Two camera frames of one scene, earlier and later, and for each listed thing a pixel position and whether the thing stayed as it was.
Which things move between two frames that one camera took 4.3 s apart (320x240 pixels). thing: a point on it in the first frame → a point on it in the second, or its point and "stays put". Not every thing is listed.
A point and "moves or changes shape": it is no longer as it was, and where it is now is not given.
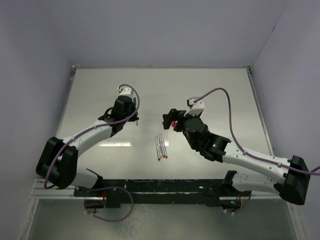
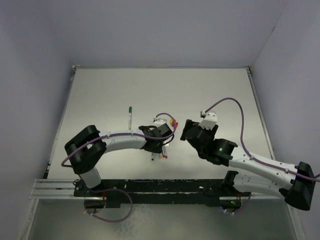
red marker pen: (164, 146) stays put
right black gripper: (174, 115) → (189, 123)
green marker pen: (135, 101) moves or changes shape
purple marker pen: (163, 146) stays put
